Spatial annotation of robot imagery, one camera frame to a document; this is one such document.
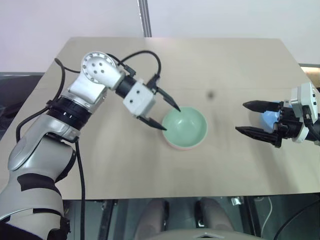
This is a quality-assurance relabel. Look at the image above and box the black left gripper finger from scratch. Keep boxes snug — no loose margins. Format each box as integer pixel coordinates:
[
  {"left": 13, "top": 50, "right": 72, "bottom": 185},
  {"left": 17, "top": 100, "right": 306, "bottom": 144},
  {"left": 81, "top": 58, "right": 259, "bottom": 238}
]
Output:
[
  {"left": 156, "top": 87, "right": 182, "bottom": 113},
  {"left": 138, "top": 115, "right": 168, "bottom": 132}
]

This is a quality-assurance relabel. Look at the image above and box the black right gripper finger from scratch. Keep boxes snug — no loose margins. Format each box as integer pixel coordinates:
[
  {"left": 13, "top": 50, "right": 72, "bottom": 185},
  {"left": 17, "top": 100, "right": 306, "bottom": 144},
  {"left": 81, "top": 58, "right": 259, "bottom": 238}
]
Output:
[
  {"left": 242, "top": 99, "right": 285, "bottom": 113},
  {"left": 234, "top": 125, "right": 283, "bottom": 149}
]

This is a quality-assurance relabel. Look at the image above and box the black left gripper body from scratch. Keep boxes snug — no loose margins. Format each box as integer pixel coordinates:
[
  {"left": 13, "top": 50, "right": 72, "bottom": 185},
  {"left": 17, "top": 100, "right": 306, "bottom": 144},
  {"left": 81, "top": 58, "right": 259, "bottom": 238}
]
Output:
[{"left": 136, "top": 79, "right": 164, "bottom": 124}]

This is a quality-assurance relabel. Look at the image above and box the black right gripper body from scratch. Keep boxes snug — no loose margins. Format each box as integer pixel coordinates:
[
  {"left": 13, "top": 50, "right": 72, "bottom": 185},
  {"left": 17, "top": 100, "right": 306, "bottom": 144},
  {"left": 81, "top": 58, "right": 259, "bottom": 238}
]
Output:
[{"left": 273, "top": 99, "right": 305, "bottom": 141}]

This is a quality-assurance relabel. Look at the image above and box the green bowl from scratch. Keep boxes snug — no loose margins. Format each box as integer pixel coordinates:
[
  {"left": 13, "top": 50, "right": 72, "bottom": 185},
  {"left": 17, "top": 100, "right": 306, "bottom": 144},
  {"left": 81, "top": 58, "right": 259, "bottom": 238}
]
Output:
[{"left": 161, "top": 106, "right": 209, "bottom": 150}]

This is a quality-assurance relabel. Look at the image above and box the brown board with grey edge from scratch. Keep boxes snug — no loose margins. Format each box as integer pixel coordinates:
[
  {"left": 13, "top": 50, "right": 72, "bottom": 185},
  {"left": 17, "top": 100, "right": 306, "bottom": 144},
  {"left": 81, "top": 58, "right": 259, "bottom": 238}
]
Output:
[{"left": 299, "top": 61, "right": 320, "bottom": 89}]

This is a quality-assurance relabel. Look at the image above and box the grey metal pole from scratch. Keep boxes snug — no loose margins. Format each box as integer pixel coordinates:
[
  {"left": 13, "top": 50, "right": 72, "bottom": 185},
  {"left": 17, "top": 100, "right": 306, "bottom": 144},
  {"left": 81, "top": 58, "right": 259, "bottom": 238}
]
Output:
[{"left": 137, "top": 0, "right": 153, "bottom": 38}]

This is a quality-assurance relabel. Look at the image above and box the dark rounded shape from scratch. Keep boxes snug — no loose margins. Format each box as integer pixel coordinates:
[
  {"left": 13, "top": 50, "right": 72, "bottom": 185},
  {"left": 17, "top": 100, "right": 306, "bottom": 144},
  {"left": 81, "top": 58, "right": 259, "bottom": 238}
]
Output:
[
  {"left": 196, "top": 197, "right": 234, "bottom": 232},
  {"left": 138, "top": 198, "right": 170, "bottom": 234}
]

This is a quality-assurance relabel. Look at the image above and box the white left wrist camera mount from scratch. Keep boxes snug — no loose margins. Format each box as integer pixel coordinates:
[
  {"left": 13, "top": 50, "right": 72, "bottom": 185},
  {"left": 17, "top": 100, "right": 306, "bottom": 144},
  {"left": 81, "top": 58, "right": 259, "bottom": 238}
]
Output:
[{"left": 122, "top": 81, "right": 156, "bottom": 119}]

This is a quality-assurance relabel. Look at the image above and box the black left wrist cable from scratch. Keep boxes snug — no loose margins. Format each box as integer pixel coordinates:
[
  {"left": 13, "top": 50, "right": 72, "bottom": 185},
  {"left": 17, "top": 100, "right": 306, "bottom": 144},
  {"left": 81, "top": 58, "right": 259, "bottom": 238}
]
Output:
[{"left": 116, "top": 50, "right": 162, "bottom": 87}]

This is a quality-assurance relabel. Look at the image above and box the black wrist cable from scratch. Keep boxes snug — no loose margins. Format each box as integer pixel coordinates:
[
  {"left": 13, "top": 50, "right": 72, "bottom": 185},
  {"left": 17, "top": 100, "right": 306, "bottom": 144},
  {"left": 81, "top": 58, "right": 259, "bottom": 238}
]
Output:
[
  {"left": 302, "top": 105, "right": 320, "bottom": 141},
  {"left": 116, "top": 50, "right": 162, "bottom": 87}
]

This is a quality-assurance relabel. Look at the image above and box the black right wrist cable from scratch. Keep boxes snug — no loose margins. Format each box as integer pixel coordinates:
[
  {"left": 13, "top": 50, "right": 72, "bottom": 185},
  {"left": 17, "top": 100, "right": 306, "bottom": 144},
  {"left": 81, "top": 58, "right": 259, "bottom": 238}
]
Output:
[{"left": 302, "top": 105, "right": 320, "bottom": 141}]

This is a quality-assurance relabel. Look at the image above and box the thin white cable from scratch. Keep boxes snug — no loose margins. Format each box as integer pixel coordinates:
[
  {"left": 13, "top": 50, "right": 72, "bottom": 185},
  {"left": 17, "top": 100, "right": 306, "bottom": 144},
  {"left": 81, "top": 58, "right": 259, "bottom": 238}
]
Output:
[{"left": 264, "top": 196, "right": 275, "bottom": 219}]

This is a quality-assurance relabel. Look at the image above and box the black table frame bar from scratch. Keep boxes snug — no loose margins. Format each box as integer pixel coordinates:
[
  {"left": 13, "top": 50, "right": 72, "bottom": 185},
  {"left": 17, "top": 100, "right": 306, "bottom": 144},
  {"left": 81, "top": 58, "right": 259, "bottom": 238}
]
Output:
[
  {"left": 242, "top": 196, "right": 261, "bottom": 236},
  {"left": 99, "top": 199, "right": 119, "bottom": 240}
]

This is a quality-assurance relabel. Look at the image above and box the long black left arm cable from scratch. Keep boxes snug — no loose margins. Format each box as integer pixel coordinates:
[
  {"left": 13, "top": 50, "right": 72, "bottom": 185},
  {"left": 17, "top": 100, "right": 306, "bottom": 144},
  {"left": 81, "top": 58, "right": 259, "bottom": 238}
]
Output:
[{"left": 15, "top": 57, "right": 87, "bottom": 201}]

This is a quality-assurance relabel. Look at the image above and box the black floor cable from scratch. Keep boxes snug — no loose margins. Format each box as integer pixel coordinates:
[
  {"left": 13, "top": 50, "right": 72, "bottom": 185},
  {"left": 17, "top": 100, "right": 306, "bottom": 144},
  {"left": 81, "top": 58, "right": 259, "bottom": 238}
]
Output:
[{"left": 273, "top": 199, "right": 320, "bottom": 240}]

